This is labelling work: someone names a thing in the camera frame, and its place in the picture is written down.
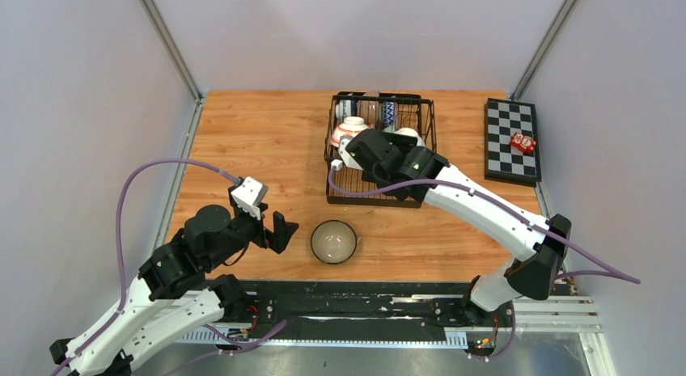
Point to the brown cream glazed bowl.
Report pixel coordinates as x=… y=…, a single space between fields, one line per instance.
x=368 y=107

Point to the black celadon bowl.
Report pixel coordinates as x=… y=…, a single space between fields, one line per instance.
x=406 y=131

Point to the red floral small bowl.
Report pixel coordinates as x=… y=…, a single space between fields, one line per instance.
x=350 y=126

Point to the black white checkerboard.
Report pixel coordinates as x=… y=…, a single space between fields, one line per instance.
x=502 y=162

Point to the small red toy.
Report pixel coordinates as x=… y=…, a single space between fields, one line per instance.
x=523 y=143

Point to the blue floral bowl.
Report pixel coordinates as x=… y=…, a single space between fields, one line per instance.
x=346 y=108

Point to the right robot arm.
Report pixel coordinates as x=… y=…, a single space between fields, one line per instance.
x=536 y=244

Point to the red patterned bowl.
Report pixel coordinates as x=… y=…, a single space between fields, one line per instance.
x=389 y=115

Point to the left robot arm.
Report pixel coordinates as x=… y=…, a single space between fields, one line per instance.
x=170 y=296

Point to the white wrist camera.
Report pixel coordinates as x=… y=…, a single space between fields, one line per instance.
x=344 y=158
x=248 y=195

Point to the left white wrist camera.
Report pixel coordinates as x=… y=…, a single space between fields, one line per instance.
x=248 y=195

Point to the dark blue glazed bowl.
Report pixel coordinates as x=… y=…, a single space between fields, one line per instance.
x=333 y=242

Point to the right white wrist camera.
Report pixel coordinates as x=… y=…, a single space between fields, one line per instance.
x=344 y=158

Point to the black wire dish rack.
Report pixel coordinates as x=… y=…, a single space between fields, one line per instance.
x=347 y=186

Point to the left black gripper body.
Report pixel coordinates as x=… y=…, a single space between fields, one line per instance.
x=248 y=228

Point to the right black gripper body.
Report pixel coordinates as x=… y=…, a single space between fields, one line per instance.
x=404 y=144

